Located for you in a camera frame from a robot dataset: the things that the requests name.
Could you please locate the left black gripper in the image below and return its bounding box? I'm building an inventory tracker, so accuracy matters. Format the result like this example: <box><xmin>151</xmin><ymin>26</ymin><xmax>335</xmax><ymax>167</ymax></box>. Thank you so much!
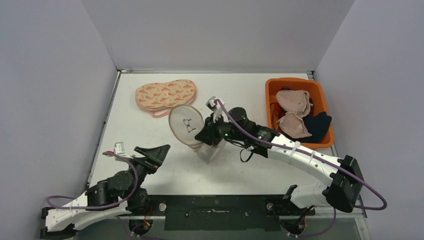
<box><xmin>127</xmin><ymin>144</ymin><xmax>171</xmax><ymax>201</ymax></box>

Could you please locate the round white mesh laundry bag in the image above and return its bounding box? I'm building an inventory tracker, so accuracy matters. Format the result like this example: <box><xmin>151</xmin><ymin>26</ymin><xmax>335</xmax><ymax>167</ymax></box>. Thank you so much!
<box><xmin>168</xmin><ymin>104</ymin><xmax>226</xmax><ymax>164</ymax></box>

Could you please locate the floral mesh laundry bag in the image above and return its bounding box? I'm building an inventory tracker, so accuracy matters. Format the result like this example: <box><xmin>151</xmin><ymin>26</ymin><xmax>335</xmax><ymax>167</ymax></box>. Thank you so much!
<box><xmin>135</xmin><ymin>79</ymin><xmax>197</xmax><ymax>118</ymax></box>

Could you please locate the beige pink lace bra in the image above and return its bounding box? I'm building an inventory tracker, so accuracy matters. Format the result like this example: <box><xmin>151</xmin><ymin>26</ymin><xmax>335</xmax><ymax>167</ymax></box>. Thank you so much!
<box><xmin>276</xmin><ymin>90</ymin><xmax>312</xmax><ymax>139</ymax></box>

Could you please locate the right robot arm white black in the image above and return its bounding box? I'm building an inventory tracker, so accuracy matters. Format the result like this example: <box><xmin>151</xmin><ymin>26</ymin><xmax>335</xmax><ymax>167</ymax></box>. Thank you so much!
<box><xmin>194</xmin><ymin>107</ymin><xmax>365</xmax><ymax>215</ymax></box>

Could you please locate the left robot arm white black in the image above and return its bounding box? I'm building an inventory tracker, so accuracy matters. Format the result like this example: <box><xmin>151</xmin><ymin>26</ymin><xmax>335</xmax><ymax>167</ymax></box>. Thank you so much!
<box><xmin>39</xmin><ymin>142</ymin><xmax>171</xmax><ymax>240</ymax></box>

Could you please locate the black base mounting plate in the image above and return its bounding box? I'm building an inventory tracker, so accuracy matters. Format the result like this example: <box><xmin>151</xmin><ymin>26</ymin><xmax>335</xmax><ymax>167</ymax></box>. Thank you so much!
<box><xmin>127</xmin><ymin>194</ymin><xmax>316</xmax><ymax>235</ymax></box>

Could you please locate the navy blue garment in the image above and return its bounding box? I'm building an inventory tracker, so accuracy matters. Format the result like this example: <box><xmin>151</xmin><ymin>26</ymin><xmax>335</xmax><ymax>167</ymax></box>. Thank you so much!
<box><xmin>294</xmin><ymin>111</ymin><xmax>332</xmax><ymax>144</ymax></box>

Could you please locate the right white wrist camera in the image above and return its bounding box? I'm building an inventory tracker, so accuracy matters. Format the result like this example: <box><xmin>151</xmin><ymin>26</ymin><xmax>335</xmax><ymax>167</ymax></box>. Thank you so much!
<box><xmin>206</xmin><ymin>96</ymin><xmax>225</xmax><ymax>123</ymax></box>

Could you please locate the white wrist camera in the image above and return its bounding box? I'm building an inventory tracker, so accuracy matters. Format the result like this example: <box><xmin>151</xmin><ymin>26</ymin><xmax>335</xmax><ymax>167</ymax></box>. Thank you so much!
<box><xmin>206</xmin><ymin>96</ymin><xmax>225</xmax><ymax>123</ymax></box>
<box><xmin>113</xmin><ymin>141</ymin><xmax>129</xmax><ymax>158</ymax></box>

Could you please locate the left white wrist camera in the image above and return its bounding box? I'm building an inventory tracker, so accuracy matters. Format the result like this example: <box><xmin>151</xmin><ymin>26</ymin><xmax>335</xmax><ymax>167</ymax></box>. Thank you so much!
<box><xmin>113</xmin><ymin>141</ymin><xmax>129</xmax><ymax>158</ymax></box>

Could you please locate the red black strappy garment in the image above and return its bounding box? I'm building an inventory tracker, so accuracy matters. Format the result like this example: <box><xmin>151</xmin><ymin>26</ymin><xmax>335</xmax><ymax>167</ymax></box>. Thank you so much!
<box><xmin>269</xmin><ymin>102</ymin><xmax>294</xmax><ymax>141</ymax></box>

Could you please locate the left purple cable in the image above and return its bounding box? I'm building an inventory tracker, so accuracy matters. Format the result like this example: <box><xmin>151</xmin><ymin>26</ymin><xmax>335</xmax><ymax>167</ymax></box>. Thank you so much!
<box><xmin>45</xmin><ymin>151</ymin><xmax>160</xmax><ymax>240</ymax></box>

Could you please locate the purple cable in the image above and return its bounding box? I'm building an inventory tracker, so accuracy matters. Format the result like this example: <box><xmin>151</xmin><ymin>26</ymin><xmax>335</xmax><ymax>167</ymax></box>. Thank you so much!
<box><xmin>45</xmin><ymin>151</ymin><xmax>160</xmax><ymax>240</ymax></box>
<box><xmin>213</xmin><ymin>98</ymin><xmax>388</xmax><ymax>238</ymax></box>

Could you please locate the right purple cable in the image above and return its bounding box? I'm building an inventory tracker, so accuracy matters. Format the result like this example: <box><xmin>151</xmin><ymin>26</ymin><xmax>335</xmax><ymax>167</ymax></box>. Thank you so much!
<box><xmin>213</xmin><ymin>98</ymin><xmax>388</xmax><ymax>238</ymax></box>

